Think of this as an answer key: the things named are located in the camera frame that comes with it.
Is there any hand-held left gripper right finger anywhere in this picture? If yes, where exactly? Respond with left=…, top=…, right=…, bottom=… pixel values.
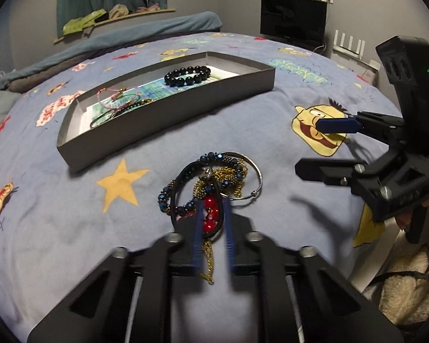
left=223, top=198, right=404, bottom=343

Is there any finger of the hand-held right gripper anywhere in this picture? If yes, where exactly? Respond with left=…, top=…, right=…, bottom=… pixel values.
left=295, top=157, right=370, bottom=186
left=315, top=111, right=404, bottom=144

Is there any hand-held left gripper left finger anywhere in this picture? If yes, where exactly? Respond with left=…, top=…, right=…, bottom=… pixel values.
left=27, top=200, right=206, bottom=343

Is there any red bead bracelet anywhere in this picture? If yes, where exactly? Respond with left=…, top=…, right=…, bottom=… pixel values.
left=196, top=196, right=223, bottom=232

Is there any blue bead bracelet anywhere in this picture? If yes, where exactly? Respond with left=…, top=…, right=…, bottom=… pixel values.
left=157, top=152, right=249, bottom=218

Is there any black cord bracelet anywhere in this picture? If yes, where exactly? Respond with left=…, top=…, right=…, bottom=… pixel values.
left=170, top=160, right=225, bottom=239

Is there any gold chain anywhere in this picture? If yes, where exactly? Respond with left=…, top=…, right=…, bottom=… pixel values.
left=193, top=164, right=245, bottom=286

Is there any silver bangle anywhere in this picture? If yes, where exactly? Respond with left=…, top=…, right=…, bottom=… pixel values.
left=218, top=151, right=263, bottom=201

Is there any grey cardboard box tray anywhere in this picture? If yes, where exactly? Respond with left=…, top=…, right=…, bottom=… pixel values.
left=56, top=51, right=275, bottom=174

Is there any dark small bead bracelet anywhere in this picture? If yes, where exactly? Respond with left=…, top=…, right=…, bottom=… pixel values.
left=116, top=97, right=154, bottom=115

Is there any thin dark hoop bangle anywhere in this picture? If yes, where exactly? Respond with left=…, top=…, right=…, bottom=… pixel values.
left=89, top=110, right=117, bottom=128

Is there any black bead bracelet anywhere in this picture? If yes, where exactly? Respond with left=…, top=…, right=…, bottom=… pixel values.
left=164, top=64, right=212, bottom=87

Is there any pink cord bracelet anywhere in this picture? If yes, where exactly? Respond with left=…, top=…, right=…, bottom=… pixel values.
left=96, top=85, right=144, bottom=109

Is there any white box with red print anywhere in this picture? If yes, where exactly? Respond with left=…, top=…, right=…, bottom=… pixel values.
left=357, top=59, right=381, bottom=83

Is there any white router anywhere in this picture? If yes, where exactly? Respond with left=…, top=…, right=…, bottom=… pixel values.
left=331, top=30, right=366, bottom=59

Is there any black television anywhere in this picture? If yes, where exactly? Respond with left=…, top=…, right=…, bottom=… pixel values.
left=260, top=0, right=327, bottom=49

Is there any blue cartoon printed bed sheet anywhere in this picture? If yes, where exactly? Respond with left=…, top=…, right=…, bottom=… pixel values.
left=0, top=31, right=408, bottom=343

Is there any printed paper sheet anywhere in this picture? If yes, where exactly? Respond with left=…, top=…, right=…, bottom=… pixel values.
left=79, top=65, right=240, bottom=133

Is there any fluffy white cloth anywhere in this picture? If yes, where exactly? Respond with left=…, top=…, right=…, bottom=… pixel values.
left=350, top=218, right=429, bottom=326

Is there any blue duvet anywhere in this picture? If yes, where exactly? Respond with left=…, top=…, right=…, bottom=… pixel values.
left=0, top=11, right=223, bottom=86

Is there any window sill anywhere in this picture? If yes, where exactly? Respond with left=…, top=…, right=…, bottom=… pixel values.
left=53, top=6, right=176, bottom=45

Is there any grey blanket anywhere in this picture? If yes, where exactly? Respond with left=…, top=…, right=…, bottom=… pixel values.
left=7, top=74, right=45, bottom=94

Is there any beige plush toy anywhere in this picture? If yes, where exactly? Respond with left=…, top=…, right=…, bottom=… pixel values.
left=108, top=3, right=130, bottom=18

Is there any green cloth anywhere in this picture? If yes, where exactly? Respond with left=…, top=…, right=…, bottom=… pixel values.
left=62, top=8, right=108, bottom=37

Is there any black strap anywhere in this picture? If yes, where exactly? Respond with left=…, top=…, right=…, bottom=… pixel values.
left=368, top=271, right=429, bottom=287

